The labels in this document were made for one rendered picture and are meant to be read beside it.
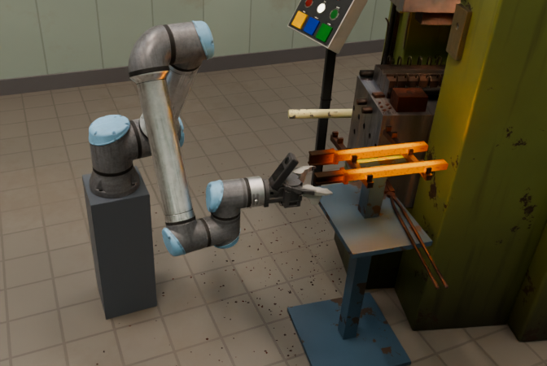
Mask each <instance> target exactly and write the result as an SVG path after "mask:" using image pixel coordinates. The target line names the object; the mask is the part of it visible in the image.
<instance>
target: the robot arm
mask: <svg viewBox="0 0 547 366"><path fill-rule="evenodd" d="M213 55H214V42H213V38H212V33H211V31H210V28H209V27H208V25H207V24H206V23H205V22H203V21H193V20H192V21H191V22H184V23H177V24H164V25H162V24H160V25H156V26H154V27H151V28H149V29H148V30H147V31H146V32H145V33H144V34H143V35H141V36H140V38H139V39H138V40H137V41H136V43H135V44H134V46H133V49H132V50H131V53H130V56H129V63H128V71H129V78H130V79H131V80H132V81H134V82H135V83H136V84H137V87H138V94H139V98H140V103H141V106H142V115H141V117H140V119H136V120H128V119H127V118H126V117H125V116H121V115H105V116H104V117H100V118H98V119H96V120H95V121H94V122H93V123H92V124H91V125H90V127H89V142H90V153H91V159H92V166H93V171H92V173H91V176H90V183H89V184H90V191H91V192H92V193H93V194H95V195H97V196H99V197H101V198H122V197H124V196H127V195H130V194H132V193H133V192H134V191H136V190H137V189H138V187H139V185H140V179H139V175H138V173H137V171H136V170H135V168H134V166H133V160H135V159H141V158H145V157H149V156H152V159H153V163H154V167H155V174H156V178H157V182H158V186H159V190H160V197H161V201H162V205H163V209H164V216H165V224H166V228H164V229H163V230H162V235H163V240H164V244H165V246H166V248H167V250H168V252H169V253H170V254H171V255H172V256H179V255H185V254H187V253H190V252H193V251H197V250H200V249H203V248H206V247H210V246H215V247H216V248H220V249H226V248H230V247H232V246H234V245H235V244H236V243H237V242H238V240H239V234H240V210H241V208H246V207H256V206H262V205H264V207H268V206H269V203H279V205H280V204H282V205H280V206H284V208H288V207H300V202H301V201H302V195H303V196H304V197H306V198H309V199H310V202H311V203H312V204H313V205H318V203H319V201H320V199H321V197H322V196H325V195H332V194H333V192H331V191H330V190H328V189H323V188H321V187H314V186H312V185H303V182H304V180H305V177H306V175H307V173H308V172H310V171H312V170H314V169H315V168H316V166H303V167H298V168H296V165H297V164H298V163H299V161H298V159H297V158H296V156H295V155H294V154H292V153H291V152H290V153H288V154H287V156H286V157H285V159H284V160H283V161H282V162H281V163H280V165H279V166H278V167H277V169H276V170H275V171H274V173H273V174H272V176H271V177H270V178H269V183H268V181H267V179H262V178H261V177H260V176H252V177H246V178H239V179H231V180H223V181H221V180H218V181H212V182H209V183H208V185H207V188H206V205H207V209H208V211H209V212H211V215H210V216H207V217H204V218H200V219H196V218H195V214H194V210H193V207H192V202H191V198H190V191H189V187H188V183H187V179H186V171H185V167H184V163H183V159H182V152H181V147H182V145H183V142H184V133H183V130H184V128H183V124H182V121H181V119H180V117H179V115H180V113H181V111H182V108H183V105H184V103H185V101H186V98H187V95H188V93H189V91H190V87H191V86H192V83H193V81H194V78H195V75H196V73H197V71H198V69H199V67H200V65H201V63H202V61H203V60H204V59H206V60H209V59H211V58H212V57H213ZM302 185H303V186H302Z"/></svg>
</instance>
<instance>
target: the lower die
mask: <svg viewBox="0 0 547 366"><path fill-rule="evenodd" d="M445 66H446V65H441V66H440V65H407V64H401V65H399V64H392V65H389V64H375V67H374V76H373V79H374V81H375V83H376V84H377V86H379V88H380V89H381V91H382V92H383V93H384V94H385V97H386V98H391V95H389V93H388V90H389V88H394V87H395V85H396V78H394V75H395V74H397V75H398V83H397V88H405V86H406V83H407V77H406V78H405V74H408V75H409V84H408V86H409V87H408V88H415V87H416V85H417V83H418V77H417V78H415V76H416V74H419V76H420V81H419V87H427V84H428V81H429V77H428V78H426V75H427V74H430V75H431V82H430V87H437V85H438V84H439V80H440V77H438V78H436V76H437V74H440V75H441V83H442V80H443V76H444V74H443V73H386V75H385V76H384V75H383V70H444V69H445ZM441 83H440V87H441ZM427 96H428V98H438V97H439V95H427Z"/></svg>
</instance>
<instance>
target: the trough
mask: <svg viewBox="0 0 547 366"><path fill-rule="evenodd" d="M386 73H444V70H383V75H384V76H385V75H386Z"/></svg>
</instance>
